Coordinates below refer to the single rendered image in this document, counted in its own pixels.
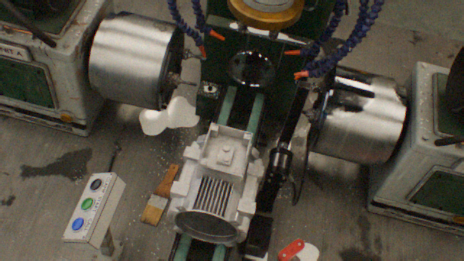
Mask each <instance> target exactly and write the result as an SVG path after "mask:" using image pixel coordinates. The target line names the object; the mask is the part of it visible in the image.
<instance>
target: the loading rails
mask: <svg viewBox="0 0 464 261"><path fill-rule="evenodd" d="M237 90H238V88H236V87H233V86H228V83H225V85H224V87H223V91H222V94H221V96H219V98H220V99H219V102H218V105H217V109H216V111H215V115H214V117H213V119H210V118H206V120H205V123H204V127H203V131H207V132H208V131H209V129H210V125H211V123H216V124H219V125H224V126H227V127H230V128H235V129H239V130H241V131H246V132H250V133H253V136H252V141H251V144H252V146H251V148H252V147H254V148H255V149H257V145H260V146H266V147H267V146H268V142H269V139H270V134H269V133H263V132H262V131H261V130H262V125H263V122H264V119H265V113H266V110H268V108H267V106H268V101H269V98H270V94H267V96H266V95H264V94H259V93H257V94H256V97H255V100H254V104H253V108H252V113H251V115H250V119H249V123H248V126H246V125H241V124H238V123H233V122H230V121H231V116H232V114H233V108H234V104H235V100H236V94H237ZM263 105H264V106H263ZM176 232H177V231H176ZM194 240H195V238H193V239H192V237H191V236H190V238H189V235H187V234H185V233H182V234H179V233H178V232H177V233H176V235H175V239H174V242H173V245H172V248H171V250H170V254H169V257H168V259H167V261H229V259H230V256H231V251H232V248H233V247H234V246H232V247H227V246H226V245H224V244H216V245H215V250H214V251H211V250H208V249H203V248H200V247H197V246H193V244H194Z"/></svg>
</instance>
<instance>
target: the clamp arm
mask: <svg viewBox="0 0 464 261"><path fill-rule="evenodd" d="M311 85H312V84H311V83H307V82H304V81H300V80H299V82H298V84H297V87H296V90H295V92H294V96H293V99H292V100H291V104H290V106H289V110H288V112H287V115H286V119H285V121H284V124H283V127H282V129H281V135H280V138H279V140H278V145H277V147H278V146H280V144H281V146H283V145H284V144H285V147H286V148H287V149H288V147H289V143H290V141H291V138H292V136H293V133H294V130H295V128H296V126H297V123H298V120H299V117H300V115H301V113H302V110H303V107H304V105H305V102H306V101H307V97H308V95H309V92H310V89H311Z"/></svg>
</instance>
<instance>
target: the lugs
mask: <svg viewBox="0 0 464 261"><path fill-rule="evenodd" d="M206 137H207V135H206V134H204V135H202V136H198V139H197V141H196V143H197V144H198V145H199V146H200V147H203V146H204V143H205V140H206ZM259 155H260V153H259V152H258V151H257V150H256V149H255V148H254V147H252V148H251V149H250V153H249V158H250V160H251V161H254V160H258V158H259ZM188 206H189V201H188V200H187V199H186V198H180V199H176V201H175V205H174V208H176V209H177V210H178V211H184V210H187V209H188ZM243 220H244V217H243V216H242V215H241V214H240V213H238V212H232V213H231V216H230V218H229V222H230V223H231V224H233V225H234V226H240V225H242V223H243ZM174 230H175V231H177V232H178V233H179V234H182V233H184V232H182V231H181V230H179V229H178V227H177V226H176V225H175V227H174ZM224 245H226V246H227V247H235V246H236V242H235V241H234V242H231V243H228V244H224Z"/></svg>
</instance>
